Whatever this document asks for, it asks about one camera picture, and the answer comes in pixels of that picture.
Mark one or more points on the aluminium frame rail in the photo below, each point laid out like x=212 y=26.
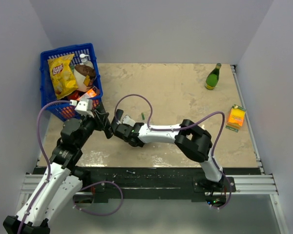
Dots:
x=245 y=184

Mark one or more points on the white pump soap bottle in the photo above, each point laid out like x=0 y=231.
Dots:
x=84 y=60

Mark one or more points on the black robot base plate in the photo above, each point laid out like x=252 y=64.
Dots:
x=105 y=183

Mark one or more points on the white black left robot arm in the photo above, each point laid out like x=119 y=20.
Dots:
x=62 y=178

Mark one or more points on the yellow Lays chips bag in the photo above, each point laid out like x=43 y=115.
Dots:
x=62 y=77

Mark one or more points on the black remote control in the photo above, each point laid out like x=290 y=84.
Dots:
x=118 y=114

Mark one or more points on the orange carton in basket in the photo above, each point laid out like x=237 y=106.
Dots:
x=91 y=93

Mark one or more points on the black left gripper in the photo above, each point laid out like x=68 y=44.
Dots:
x=100 y=119

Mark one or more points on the blue plastic basket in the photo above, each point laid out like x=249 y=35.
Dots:
x=64 y=111

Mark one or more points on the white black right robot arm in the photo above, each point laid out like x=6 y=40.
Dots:
x=194 y=142

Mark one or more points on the green glass bottle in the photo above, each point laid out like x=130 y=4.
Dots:
x=213 y=77

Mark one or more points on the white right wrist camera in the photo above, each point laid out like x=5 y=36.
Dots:
x=127 y=120

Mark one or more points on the brown and white pouch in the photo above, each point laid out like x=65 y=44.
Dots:
x=85 y=77

